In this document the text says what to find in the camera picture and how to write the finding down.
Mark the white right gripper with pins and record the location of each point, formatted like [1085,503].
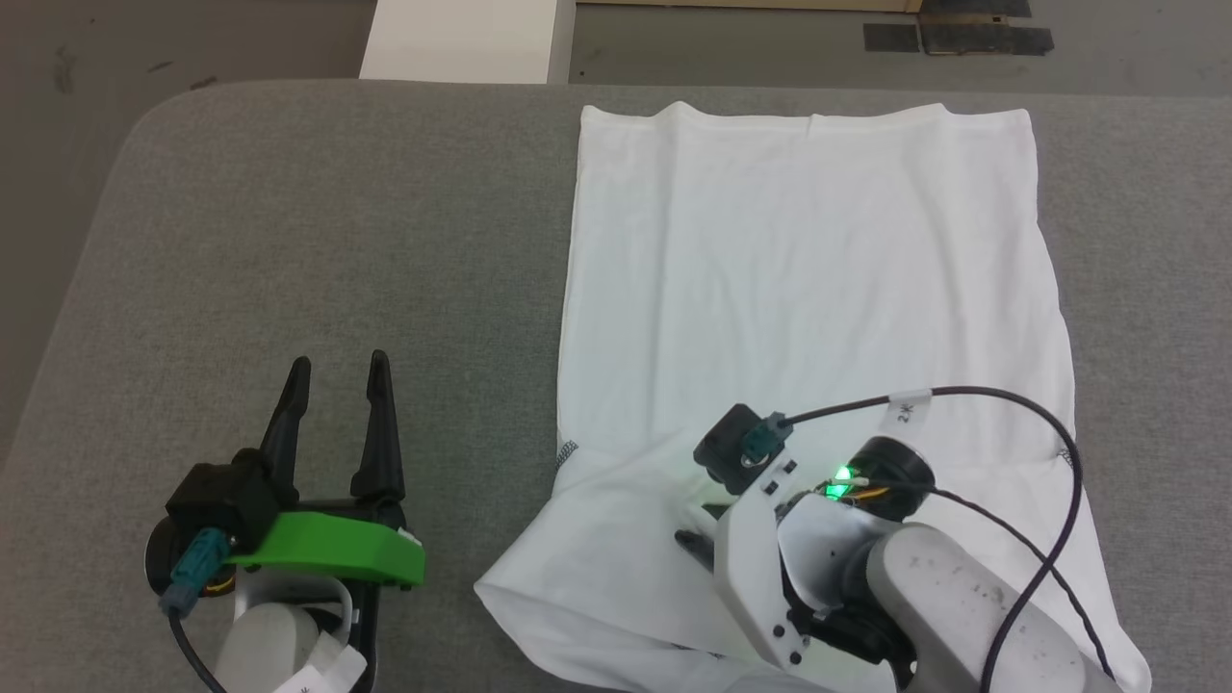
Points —
[751,568]

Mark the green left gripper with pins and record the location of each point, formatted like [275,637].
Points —
[327,549]

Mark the white garment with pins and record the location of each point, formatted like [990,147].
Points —
[808,289]

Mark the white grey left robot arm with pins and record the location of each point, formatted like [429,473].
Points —
[274,640]

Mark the small black floor tape patch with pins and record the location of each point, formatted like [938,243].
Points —
[890,38]

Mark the wooden framed grid fence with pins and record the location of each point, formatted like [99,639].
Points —
[751,4]

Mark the long black floor tape patch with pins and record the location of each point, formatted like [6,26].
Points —
[987,39]

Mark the black floor tape strip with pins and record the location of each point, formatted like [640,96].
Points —
[977,8]

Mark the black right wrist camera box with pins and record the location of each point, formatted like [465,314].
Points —
[727,448]

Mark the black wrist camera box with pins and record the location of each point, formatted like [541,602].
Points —
[727,448]
[226,500]

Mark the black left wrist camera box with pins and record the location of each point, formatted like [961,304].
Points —
[226,500]

